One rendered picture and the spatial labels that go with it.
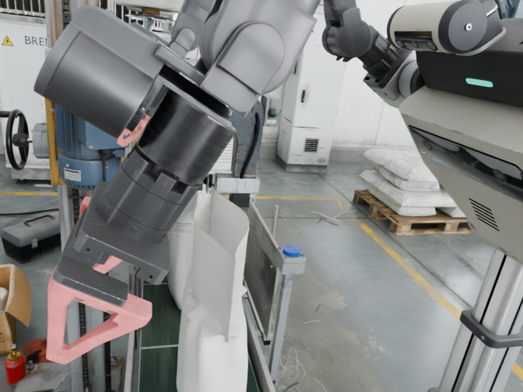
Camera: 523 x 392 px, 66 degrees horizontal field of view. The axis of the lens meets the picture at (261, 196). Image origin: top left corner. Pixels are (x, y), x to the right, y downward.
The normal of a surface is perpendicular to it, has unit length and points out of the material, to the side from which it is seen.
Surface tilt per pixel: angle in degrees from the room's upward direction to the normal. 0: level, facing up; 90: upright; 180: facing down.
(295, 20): 90
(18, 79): 90
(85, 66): 80
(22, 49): 90
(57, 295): 108
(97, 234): 29
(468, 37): 90
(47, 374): 0
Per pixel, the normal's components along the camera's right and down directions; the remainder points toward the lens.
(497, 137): -0.54, -0.72
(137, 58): 0.24, 0.37
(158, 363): 0.11, -0.93
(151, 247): 0.57, -0.80
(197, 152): 0.43, 0.47
